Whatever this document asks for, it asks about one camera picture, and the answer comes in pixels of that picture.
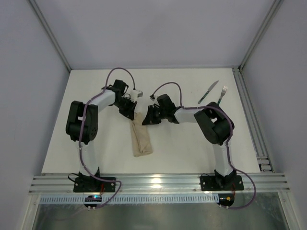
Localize beige cloth napkin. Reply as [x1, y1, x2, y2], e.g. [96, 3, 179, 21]
[130, 112, 153, 157]

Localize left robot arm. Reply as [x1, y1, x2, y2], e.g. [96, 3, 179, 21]
[65, 80, 137, 186]

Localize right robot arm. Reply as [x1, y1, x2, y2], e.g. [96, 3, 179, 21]
[142, 94, 237, 191]

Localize left controller board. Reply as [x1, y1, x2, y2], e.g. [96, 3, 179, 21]
[84, 195, 102, 210]

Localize controller board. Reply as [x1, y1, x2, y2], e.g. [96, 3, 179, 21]
[84, 195, 102, 210]
[217, 194, 235, 209]

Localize right controller board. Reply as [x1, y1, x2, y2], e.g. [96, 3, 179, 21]
[217, 194, 235, 209]

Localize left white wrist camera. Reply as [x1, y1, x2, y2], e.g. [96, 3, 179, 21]
[130, 90, 143, 101]

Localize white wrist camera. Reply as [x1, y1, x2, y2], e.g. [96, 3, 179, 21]
[150, 94, 157, 101]
[130, 90, 143, 101]

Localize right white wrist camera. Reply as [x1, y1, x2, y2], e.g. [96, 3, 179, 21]
[150, 94, 157, 101]

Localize knife with green handle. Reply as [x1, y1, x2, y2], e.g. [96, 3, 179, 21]
[198, 80, 219, 104]

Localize fork with green handle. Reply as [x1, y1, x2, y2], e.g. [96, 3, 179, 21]
[217, 86, 228, 105]

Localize front aluminium rail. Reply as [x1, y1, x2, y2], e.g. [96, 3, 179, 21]
[29, 173, 290, 194]

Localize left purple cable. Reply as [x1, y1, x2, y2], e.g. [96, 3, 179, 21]
[78, 68, 122, 208]

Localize purple cable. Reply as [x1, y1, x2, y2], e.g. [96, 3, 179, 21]
[150, 81, 257, 211]
[78, 68, 122, 208]

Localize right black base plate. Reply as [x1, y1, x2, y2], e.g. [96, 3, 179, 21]
[200, 174, 244, 191]

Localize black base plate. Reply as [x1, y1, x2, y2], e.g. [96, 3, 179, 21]
[200, 174, 244, 191]
[73, 176, 116, 193]

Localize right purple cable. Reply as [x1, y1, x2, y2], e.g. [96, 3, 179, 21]
[150, 81, 257, 211]

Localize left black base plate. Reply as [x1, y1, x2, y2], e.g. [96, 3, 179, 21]
[73, 176, 116, 193]

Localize slotted cable duct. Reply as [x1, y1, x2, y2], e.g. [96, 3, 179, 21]
[39, 193, 218, 205]

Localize right aluminium side rail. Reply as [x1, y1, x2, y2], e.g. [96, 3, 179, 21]
[232, 68, 274, 173]

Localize left aluminium frame post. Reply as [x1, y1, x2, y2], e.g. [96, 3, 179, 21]
[27, 0, 72, 73]

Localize aluminium frame post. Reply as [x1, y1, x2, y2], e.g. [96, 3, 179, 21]
[27, 0, 72, 73]
[238, 0, 284, 72]

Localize right aluminium frame post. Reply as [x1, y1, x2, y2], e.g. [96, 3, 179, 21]
[238, 0, 284, 72]

